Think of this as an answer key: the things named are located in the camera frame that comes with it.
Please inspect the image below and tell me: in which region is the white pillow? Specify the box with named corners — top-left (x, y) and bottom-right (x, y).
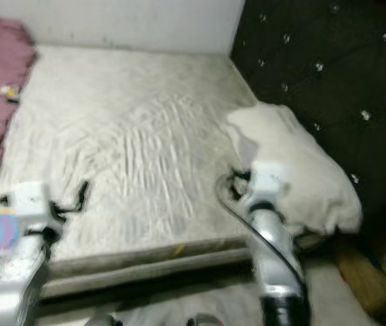
top-left (227, 102), bottom-right (364, 235)

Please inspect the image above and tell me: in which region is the grey patterned mattress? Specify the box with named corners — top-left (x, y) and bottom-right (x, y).
top-left (0, 44), bottom-right (288, 286)

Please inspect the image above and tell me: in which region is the dotted mattress base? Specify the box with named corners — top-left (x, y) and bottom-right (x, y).
top-left (40, 248), bottom-right (288, 300)

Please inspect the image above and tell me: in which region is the grey robot right leg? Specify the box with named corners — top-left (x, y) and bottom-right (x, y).
top-left (186, 312), bottom-right (224, 326)

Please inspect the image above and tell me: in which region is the black tufted headboard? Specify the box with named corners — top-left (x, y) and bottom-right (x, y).
top-left (230, 0), bottom-right (386, 238)

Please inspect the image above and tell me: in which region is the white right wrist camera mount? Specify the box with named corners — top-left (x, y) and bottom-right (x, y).
top-left (250, 161), bottom-right (288, 204)

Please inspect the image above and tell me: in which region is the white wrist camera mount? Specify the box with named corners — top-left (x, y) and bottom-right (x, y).
top-left (250, 161), bottom-right (288, 204)
top-left (13, 180), bottom-right (54, 228)

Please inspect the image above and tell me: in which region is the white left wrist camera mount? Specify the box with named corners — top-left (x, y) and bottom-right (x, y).
top-left (13, 180), bottom-right (54, 228)

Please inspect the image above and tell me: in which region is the wooden bed frame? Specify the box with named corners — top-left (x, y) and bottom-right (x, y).
top-left (332, 234), bottom-right (386, 320)

